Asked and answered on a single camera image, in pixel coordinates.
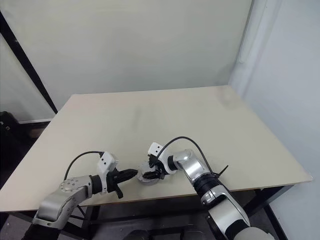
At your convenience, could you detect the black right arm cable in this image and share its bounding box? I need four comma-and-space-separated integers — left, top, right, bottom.
156, 135, 219, 180

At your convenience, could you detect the black table frame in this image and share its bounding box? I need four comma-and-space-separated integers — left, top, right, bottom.
0, 183, 314, 240

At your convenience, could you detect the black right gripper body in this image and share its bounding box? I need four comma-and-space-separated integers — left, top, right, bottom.
148, 154, 166, 180

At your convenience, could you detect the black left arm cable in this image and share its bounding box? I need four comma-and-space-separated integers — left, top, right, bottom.
64, 150, 105, 181

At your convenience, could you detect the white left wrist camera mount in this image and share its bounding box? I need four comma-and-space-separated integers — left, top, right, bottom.
96, 150, 119, 196

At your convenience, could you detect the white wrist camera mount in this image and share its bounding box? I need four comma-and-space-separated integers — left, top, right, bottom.
96, 150, 119, 196
147, 141, 174, 175

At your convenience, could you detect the black bag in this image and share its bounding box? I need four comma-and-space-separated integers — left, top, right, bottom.
0, 110, 21, 142

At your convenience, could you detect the black cable tie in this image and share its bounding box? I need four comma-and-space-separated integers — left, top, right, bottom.
214, 164, 230, 180

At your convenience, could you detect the black diagonal frame bar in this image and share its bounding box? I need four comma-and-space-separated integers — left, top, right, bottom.
0, 9, 59, 115

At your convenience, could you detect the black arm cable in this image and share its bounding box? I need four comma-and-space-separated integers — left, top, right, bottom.
156, 135, 219, 180
64, 150, 105, 181

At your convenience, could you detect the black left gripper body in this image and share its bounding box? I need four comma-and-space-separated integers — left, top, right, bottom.
105, 168, 125, 200

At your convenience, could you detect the grey round motor lid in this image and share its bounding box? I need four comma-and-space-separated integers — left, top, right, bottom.
136, 161, 157, 180

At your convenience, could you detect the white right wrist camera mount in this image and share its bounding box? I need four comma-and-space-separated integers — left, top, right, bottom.
147, 141, 174, 175

